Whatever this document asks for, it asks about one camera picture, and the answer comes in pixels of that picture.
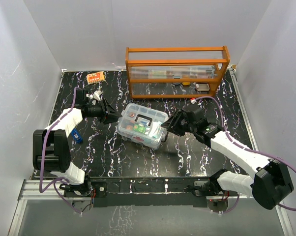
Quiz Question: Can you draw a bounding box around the orange wooden shelf rack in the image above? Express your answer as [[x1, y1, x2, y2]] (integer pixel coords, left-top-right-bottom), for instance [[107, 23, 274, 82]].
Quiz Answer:
[[125, 46, 231, 99]]

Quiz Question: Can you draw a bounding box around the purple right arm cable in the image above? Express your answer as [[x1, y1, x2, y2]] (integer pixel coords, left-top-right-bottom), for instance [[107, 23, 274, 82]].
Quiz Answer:
[[194, 96, 296, 214]]

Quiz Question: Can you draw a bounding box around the clear medicine kit box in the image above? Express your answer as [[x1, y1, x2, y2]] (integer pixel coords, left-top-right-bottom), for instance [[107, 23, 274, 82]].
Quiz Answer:
[[117, 103, 169, 150]]

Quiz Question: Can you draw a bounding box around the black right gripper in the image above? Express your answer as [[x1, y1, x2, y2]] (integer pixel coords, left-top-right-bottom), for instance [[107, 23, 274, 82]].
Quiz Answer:
[[162, 109, 196, 136]]

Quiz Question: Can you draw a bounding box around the orange snack packet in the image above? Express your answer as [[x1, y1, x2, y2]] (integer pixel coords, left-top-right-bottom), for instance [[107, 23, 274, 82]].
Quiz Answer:
[[87, 71, 105, 84]]

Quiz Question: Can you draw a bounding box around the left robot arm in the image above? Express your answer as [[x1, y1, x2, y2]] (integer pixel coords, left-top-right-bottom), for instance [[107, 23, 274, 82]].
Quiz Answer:
[[32, 87, 122, 196]]

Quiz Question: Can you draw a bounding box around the green wind oil box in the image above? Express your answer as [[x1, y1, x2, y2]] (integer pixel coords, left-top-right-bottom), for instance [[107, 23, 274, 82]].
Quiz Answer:
[[133, 124, 146, 134]]

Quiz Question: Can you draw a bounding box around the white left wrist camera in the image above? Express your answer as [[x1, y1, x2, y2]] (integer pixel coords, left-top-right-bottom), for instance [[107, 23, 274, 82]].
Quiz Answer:
[[86, 90, 103, 101]]

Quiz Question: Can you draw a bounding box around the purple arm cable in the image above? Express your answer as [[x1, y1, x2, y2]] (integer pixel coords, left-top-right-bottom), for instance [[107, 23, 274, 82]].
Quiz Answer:
[[39, 87, 84, 214], [194, 96, 296, 214]]

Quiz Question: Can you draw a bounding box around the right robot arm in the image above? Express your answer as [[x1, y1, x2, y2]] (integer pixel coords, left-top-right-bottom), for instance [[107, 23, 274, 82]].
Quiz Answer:
[[161, 104, 294, 210]]

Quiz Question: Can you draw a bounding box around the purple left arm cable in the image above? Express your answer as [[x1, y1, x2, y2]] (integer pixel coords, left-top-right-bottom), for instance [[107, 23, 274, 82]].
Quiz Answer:
[[39, 87, 84, 214]]

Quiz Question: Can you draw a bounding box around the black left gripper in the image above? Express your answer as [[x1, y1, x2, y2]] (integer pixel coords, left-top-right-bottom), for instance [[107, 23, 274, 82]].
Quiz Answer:
[[87, 99, 122, 124]]

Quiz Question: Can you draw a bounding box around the blue stapler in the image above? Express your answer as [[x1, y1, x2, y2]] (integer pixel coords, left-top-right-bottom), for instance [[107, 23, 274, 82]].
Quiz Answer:
[[71, 128, 83, 144]]

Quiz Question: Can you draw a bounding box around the open cardboard box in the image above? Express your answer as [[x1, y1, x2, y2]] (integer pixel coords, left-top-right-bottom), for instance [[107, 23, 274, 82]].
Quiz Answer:
[[196, 83, 210, 92]]

